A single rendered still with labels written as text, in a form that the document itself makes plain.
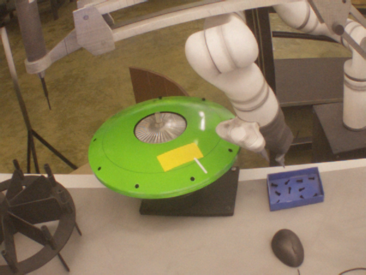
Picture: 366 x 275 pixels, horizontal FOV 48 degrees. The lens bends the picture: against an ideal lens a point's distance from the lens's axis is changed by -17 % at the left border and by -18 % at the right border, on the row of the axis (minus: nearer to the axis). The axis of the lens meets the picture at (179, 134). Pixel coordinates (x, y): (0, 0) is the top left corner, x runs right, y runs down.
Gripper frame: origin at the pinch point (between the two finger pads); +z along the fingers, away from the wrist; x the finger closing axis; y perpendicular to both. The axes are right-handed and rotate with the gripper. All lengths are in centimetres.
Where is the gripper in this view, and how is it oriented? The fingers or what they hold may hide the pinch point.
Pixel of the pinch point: (276, 165)
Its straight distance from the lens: 96.4
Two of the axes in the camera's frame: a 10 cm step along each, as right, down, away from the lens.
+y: 5.1, -8.3, 2.3
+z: 4.2, 4.7, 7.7
